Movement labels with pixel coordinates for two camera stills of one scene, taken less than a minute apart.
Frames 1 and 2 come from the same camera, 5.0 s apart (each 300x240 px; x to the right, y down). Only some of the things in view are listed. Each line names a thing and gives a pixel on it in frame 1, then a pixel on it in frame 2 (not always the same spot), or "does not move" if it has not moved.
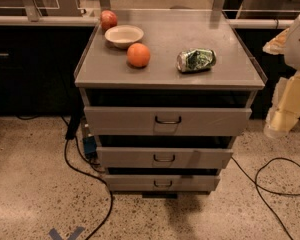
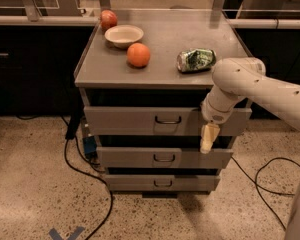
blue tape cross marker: x=73 y=236 does not move
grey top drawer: x=166 y=121 does not move
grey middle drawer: x=164 y=157 does not move
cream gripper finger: x=290 y=101 → x=217 y=109
